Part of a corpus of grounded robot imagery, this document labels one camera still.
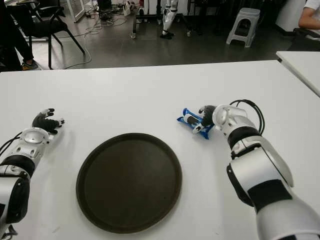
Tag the white cabinet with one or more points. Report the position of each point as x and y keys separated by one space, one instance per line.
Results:
x=290 y=15

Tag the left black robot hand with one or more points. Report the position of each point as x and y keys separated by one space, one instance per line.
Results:
x=46 y=122

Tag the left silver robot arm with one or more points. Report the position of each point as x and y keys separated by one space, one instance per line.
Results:
x=15 y=190

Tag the blue Oreo packet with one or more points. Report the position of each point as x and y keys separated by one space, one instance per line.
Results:
x=186 y=118

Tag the black metal chair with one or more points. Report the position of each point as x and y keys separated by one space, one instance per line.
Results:
x=47 y=25

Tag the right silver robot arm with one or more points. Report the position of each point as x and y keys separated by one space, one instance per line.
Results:
x=257 y=172

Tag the black wheeled frame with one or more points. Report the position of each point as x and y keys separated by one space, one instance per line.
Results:
x=134 y=25

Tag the white framed panel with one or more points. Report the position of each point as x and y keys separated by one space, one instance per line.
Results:
x=78 y=12

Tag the white humanoid robot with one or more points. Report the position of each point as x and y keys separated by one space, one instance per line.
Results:
x=167 y=18

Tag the white bag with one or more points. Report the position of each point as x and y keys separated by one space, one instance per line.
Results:
x=128 y=8

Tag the seated person in white shirt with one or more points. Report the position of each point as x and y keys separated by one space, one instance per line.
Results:
x=311 y=15

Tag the grey plastic stool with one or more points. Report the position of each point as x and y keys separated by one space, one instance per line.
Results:
x=243 y=20

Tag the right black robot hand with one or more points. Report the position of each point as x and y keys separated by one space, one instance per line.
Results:
x=208 y=115

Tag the round dark brown tray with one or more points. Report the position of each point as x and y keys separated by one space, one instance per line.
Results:
x=128 y=183

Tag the person in black trousers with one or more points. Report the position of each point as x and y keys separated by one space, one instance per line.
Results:
x=12 y=45

